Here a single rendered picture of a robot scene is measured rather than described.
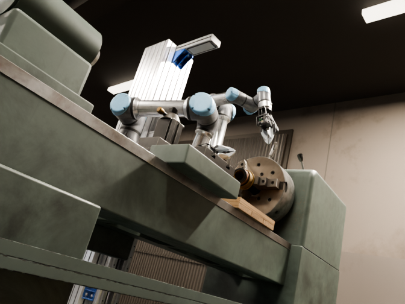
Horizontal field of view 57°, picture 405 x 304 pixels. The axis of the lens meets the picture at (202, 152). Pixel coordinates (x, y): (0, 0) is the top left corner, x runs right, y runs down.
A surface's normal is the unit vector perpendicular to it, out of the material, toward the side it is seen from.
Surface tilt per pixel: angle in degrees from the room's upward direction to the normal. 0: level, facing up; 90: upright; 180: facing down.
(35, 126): 90
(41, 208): 90
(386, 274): 90
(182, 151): 90
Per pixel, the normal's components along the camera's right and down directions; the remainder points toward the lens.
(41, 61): 0.80, -0.01
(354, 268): -0.63, -0.42
